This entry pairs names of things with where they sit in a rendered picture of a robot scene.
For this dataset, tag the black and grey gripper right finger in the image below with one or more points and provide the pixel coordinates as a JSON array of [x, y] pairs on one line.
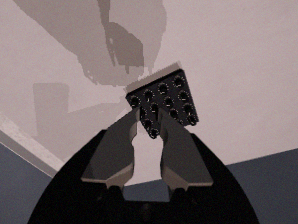
[[186, 162]]

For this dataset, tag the black knob box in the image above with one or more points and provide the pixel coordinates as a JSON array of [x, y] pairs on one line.
[[162, 92]]

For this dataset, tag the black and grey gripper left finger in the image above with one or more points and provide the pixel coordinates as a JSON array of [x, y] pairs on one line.
[[106, 160]]

